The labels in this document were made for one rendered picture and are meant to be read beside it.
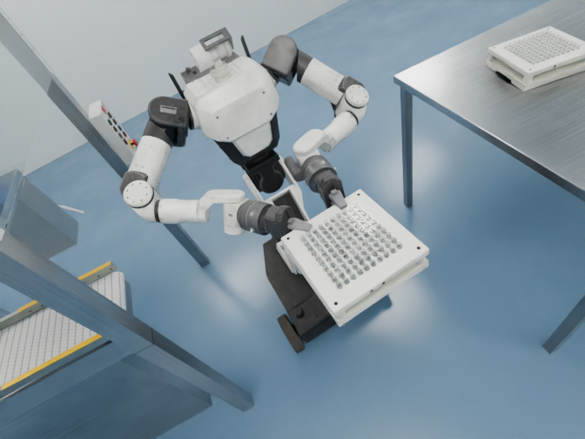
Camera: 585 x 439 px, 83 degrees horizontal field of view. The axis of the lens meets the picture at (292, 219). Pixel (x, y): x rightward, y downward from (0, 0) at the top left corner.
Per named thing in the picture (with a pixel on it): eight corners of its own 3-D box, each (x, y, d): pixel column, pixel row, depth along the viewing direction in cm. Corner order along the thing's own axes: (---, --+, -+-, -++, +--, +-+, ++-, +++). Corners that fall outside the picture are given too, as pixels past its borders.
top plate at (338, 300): (335, 318, 67) (333, 314, 66) (282, 242, 84) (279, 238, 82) (429, 253, 71) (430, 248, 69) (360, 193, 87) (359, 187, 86)
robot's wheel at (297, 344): (301, 361, 166) (285, 330, 181) (309, 354, 167) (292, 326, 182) (287, 341, 153) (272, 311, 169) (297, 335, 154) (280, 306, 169)
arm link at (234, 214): (245, 205, 86) (213, 198, 92) (246, 242, 90) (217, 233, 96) (271, 195, 95) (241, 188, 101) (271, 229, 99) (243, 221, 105)
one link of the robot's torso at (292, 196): (296, 268, 146) (241, 177, 141) (329, 247, 148) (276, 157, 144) (303, 274, 131) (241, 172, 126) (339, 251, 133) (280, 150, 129)
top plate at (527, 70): (548, 30, 130) (549, 25, 129) (598, 54, 114) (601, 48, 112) (487, 52, 132) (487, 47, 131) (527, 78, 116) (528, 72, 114)
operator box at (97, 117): (135, 143, 172) (101, 98, 153) (137, 159, 161) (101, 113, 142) (124, 149, 172) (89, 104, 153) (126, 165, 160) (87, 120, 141)
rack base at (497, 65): (544, 43, 134) (546, 37, 132) (592, 68, 118) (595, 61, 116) (485, 64, 136) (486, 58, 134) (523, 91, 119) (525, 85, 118)
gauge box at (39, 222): (78, 221, 105) (24, 176, 90) (77, 244, 98) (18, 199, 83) (13, 254, 103) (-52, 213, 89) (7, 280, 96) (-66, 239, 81)
